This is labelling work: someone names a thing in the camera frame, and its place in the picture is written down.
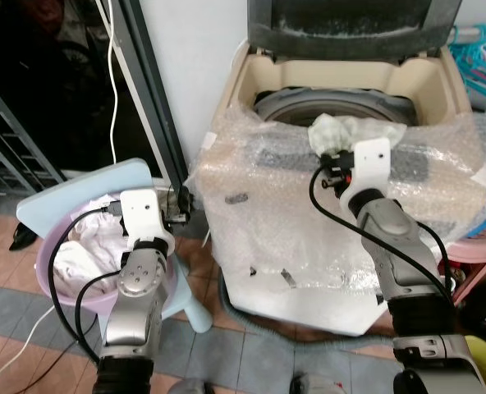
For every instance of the teal plastic clothes hangers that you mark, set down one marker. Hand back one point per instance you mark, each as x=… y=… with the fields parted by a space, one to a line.
x=473 y=61

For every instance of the dark metal grid rack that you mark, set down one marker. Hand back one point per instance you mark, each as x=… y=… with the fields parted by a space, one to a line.
x=5 y=139

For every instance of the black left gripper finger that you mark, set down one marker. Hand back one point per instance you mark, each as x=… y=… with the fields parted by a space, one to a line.
x=185 y=205

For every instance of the purple plastic basin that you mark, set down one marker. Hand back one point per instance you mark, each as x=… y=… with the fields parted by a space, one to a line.
x=50 y=246

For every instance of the grey door frame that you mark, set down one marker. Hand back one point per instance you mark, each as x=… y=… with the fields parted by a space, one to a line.
x=157 y=98

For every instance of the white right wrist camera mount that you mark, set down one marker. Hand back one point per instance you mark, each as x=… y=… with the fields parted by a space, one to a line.
x=370 y=168

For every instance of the black shoe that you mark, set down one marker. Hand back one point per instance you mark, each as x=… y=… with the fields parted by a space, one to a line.
x=21 y=238

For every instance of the grey robot left foot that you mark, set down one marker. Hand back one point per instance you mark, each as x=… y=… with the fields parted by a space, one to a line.
x=192 y=386

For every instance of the pale green white cloth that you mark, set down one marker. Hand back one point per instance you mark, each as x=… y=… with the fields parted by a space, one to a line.
x=350 y=131

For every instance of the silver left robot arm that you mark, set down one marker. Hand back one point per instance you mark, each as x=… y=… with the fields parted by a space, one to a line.
x=136 y=304

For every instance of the black red tool case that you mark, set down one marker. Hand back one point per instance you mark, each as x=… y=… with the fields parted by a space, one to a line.
x=485 y=312

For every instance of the cream top-loading washing machine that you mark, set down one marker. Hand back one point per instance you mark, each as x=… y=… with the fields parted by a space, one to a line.
x=259 y=90

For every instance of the grey robot right foot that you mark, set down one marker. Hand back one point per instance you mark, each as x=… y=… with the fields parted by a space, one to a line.
x=317 y=384

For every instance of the grey robot foot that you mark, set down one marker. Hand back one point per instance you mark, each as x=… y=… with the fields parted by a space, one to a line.
x=317 y=384
x=192 y=386

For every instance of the pink plastic basket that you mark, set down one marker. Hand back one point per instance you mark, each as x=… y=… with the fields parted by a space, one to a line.
x=477 y=246

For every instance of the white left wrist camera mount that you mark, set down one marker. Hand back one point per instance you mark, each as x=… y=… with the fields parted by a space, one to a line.
x=140 y=215

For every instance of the light blue plastic stool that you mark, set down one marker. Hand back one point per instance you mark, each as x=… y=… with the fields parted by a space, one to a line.
x=71 y=189

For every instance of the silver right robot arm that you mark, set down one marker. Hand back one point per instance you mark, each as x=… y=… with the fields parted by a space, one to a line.
x=399 y=254

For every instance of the white crumpled clothes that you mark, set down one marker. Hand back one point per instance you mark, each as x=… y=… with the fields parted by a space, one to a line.
x=83 y=263

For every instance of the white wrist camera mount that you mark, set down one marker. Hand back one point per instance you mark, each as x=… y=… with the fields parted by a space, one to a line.
x=370 y=168
x=140 y=215

